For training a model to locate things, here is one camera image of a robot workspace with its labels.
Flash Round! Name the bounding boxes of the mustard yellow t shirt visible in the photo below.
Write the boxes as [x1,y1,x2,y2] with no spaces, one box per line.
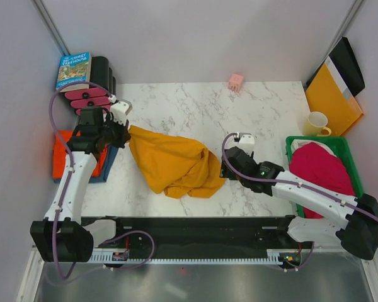
[129,126,225,199]

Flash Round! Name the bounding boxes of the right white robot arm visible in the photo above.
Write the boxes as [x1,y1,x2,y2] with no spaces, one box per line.
[221,147,378,260]

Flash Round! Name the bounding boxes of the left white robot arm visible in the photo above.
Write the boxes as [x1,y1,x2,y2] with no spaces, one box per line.
[30,101,132,262]

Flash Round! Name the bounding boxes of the blue folded t shirt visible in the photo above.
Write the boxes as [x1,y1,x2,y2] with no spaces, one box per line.
[52,144,118,183]

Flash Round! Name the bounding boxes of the orange folded t shirt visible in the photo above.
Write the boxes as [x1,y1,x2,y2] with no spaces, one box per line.
[52,129,108,181]

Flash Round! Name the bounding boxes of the black pink drawer organizer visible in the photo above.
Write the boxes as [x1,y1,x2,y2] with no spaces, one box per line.
[64,56,117,116]

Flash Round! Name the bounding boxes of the white cloth in bin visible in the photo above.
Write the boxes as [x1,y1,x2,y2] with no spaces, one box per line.
[290,139,336,156]

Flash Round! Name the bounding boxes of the blue treehouse book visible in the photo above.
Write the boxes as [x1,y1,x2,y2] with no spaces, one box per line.
[55,52,91,92]

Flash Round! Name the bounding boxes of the magenta t shirt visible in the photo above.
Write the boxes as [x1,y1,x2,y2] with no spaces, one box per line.
[289,141,357,220]

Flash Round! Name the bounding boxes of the pink cube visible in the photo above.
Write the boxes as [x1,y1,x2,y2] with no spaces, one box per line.
[227,73,244,92]

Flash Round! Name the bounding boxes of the pale yellow mug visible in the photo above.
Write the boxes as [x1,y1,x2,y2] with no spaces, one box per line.
[302,111,332,137]

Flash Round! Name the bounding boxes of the green plastic bin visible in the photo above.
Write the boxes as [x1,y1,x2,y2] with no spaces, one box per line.
[284,135,366,221]

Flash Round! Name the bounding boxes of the orange envelope folder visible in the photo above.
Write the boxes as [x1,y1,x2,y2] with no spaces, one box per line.
[306,57,364,137]

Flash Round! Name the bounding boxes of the black white folder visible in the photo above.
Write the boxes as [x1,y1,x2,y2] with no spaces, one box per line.
[306,36,366,98]

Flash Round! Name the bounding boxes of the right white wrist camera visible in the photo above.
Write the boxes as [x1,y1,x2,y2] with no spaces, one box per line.
[234,132,255,157]

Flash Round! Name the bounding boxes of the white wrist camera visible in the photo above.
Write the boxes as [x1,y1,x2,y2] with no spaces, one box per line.
[234,132,255,157]
[108,94,132,125]

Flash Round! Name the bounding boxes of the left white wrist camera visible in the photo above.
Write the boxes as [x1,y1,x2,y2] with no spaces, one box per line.
[108,94,132,125]

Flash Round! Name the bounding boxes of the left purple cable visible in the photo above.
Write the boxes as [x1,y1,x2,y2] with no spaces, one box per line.
[49,81,118,281]

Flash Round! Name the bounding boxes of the purple cable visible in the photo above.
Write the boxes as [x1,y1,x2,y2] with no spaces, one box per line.
[220,132,378,249]
[49,81,118,281]

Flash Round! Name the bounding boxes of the white slotted cable duct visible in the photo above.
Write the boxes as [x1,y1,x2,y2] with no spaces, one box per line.
[87,249,299,266]

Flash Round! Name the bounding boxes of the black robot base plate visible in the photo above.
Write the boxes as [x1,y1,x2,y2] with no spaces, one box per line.
[77,213,316,260]

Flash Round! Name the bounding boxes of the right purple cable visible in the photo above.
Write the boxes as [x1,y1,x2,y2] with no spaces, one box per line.
[220,132,378,249]

